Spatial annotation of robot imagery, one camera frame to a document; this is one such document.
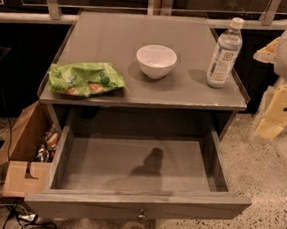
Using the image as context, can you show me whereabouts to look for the grey wooden cabinet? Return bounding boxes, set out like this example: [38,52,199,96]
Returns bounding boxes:
[39,11,248,134]

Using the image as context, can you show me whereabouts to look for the green snack bag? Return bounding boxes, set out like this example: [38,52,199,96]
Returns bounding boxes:
[48,62,127,98]

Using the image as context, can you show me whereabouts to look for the black floor cables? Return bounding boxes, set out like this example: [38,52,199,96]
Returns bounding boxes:
[0,117,75,229]

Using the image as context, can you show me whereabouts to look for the metal railing frame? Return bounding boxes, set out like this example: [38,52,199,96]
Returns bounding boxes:
[0,0,287,29]

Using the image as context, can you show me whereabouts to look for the brown cardboard box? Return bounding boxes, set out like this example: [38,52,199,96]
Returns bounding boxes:
[0,101,52,198]

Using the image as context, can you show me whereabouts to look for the white ceramic bowl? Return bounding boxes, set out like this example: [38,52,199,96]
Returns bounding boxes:
[136,44,178,80]

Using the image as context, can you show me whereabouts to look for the metal drawer knob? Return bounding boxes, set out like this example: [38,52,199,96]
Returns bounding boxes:
[137,209,148,220]

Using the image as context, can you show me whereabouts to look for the open grey top drawer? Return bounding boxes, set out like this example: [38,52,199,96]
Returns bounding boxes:
[25,110,251,220]

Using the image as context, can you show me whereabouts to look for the snack packets in box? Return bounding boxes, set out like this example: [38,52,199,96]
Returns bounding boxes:
[34,125,59,163]

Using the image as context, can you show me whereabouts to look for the clear plastic water bottle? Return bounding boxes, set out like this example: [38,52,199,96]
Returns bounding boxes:
[206,17,244,88]

